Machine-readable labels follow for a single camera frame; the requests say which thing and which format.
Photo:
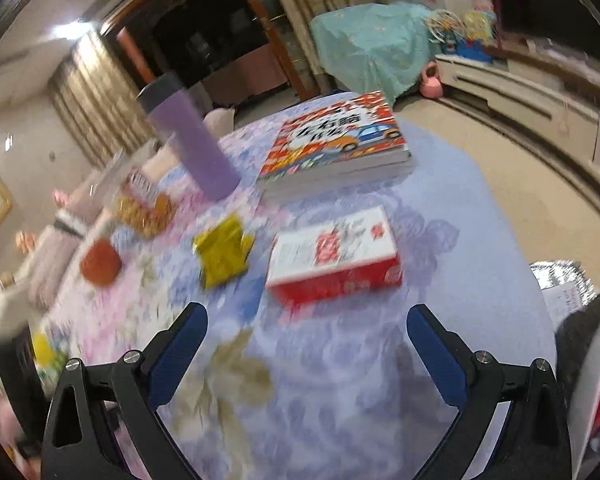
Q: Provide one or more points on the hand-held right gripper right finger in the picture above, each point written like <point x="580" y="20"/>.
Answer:
<point x="437" y="360"/>

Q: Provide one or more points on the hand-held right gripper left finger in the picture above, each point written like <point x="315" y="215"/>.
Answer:
<point x="177" y="360"/>

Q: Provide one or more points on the white round trash bin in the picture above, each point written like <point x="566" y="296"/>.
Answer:
<point x="592" y="385"/>

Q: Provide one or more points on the gold foil wrapper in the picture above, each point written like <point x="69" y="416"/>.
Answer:
<point x="222" y="252"/>

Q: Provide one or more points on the orange fruit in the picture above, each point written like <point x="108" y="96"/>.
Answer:
<point x="100" y="262"/>

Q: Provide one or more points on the yellow green packet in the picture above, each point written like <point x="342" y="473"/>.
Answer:
<point x="50" y="355"/>

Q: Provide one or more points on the red white box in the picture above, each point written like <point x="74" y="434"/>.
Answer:
<point x="330" y="255"/>

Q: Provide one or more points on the silver foil bag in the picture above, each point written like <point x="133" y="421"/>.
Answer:
<point x="565" y="277"/>

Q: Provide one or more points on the bag of orange snacks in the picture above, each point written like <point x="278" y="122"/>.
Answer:
<point x="140" y="210"/>

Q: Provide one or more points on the purple bottle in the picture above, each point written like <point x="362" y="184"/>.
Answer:
<point x="190" y="135"/>

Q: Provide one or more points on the red car cover book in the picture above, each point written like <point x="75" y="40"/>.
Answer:
<point x="330" y="135"/>

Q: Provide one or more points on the pink toy kettle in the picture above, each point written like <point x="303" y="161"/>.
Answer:
<point x="431" y="85"/>

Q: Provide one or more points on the white television cabinet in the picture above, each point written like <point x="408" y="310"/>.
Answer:
<point x="520" y="85"/>

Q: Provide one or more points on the teal cloth covered furniture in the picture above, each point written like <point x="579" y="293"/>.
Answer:
<point x="370" y="45"/>

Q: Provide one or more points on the ferris wheel toy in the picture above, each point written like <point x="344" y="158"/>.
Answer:
<point x="442" y="27"/>

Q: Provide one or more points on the colourful toy house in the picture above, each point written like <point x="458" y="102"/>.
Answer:
<point x="480" y="25"/>

